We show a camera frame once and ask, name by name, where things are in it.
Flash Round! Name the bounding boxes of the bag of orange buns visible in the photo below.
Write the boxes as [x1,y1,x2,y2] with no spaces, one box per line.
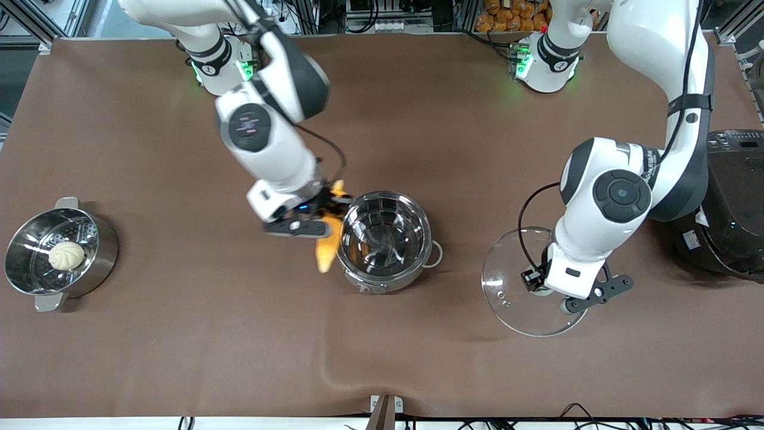
[475,0,553,34]

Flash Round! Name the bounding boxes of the steel pot with handles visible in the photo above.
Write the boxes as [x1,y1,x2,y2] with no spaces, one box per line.
[336,191,444,294]

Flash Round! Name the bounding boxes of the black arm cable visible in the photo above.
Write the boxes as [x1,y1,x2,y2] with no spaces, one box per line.
[517,0,704,277]
[295,122,349,183]

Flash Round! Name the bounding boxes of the yellow corn cob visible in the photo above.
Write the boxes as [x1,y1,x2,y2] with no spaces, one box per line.
[315,179,349,275]

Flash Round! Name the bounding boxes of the grey table clamp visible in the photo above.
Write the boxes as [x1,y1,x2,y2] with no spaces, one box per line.
[365,394,404,430]

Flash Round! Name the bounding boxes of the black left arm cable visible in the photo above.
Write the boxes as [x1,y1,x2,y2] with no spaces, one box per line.
[517,0,704,277]

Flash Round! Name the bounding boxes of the black cables at table edge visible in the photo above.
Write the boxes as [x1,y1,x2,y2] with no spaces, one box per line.
[343,403,764,430]

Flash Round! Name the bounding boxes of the brown table mat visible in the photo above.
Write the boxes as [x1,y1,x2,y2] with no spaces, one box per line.
[0,33,764,419]

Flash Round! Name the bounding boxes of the black rice cooker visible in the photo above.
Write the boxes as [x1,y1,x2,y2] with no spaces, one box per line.
[673,128,764,282]

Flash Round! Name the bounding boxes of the glass pot lid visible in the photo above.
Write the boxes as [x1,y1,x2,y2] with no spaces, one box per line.
[481,226,590,339]

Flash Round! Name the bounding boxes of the white power strip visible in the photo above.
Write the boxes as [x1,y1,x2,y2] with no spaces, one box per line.
[263,0,300,35]

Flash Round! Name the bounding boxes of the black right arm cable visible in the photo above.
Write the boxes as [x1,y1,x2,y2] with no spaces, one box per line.
[295,122,349,183]

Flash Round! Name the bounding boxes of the steel steamer pot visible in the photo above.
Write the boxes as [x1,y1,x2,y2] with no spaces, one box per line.
[4,197,119,312]

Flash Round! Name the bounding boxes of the white steamed bun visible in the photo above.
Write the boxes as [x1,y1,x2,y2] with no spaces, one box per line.
[48,241,86,271]

